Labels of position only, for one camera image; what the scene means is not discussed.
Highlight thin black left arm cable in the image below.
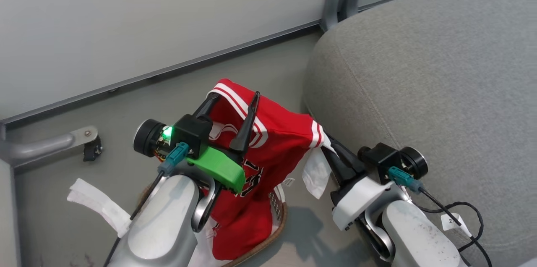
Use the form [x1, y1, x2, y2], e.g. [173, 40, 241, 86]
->
[103, 170, 165, 267]

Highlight grey partition bottom rail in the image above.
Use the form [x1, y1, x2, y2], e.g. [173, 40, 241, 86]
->
[0, 20, 324, 130]

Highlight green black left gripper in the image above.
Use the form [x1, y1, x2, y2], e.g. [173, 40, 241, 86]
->
[172, 91, 261, 194]

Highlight white cable label tag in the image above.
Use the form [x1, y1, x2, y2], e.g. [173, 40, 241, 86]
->
[440, 213, 473, 237]

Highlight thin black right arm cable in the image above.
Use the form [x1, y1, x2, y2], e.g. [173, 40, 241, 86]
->
[419, 188, 494, 267]

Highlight teal right cable connector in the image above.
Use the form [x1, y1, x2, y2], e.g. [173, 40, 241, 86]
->
[387, 166, 425, 194]

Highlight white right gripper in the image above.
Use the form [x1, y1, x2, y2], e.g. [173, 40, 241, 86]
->
[321, 133, 396, 232]

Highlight grey fabric sofa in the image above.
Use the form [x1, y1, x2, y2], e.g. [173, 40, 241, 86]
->
[302, 0, 537, 267]

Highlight black caster wheel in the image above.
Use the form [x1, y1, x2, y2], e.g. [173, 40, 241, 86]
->
[82, 136, 103, 162]

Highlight grey partition foot bar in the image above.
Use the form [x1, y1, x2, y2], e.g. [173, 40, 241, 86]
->
[0, 126, 99, 168]

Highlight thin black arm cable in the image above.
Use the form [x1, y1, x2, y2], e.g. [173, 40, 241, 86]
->
[419, 188, 494, 267]
[103, 170, 165, 267]

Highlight teal left cable connector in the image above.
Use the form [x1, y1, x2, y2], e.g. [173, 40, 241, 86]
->
[157, 141, 190, 175]

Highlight white laundry basket brown rim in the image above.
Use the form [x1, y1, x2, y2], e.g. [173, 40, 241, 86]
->
[136, 181, 288, 267]

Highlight teal cable connector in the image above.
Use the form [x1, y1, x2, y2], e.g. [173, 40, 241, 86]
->
[387, 166, 425, 194]
[157, 141, 190, 175]

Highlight red basketball jersey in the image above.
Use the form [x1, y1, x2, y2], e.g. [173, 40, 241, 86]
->
[203, 78, 337, 261]

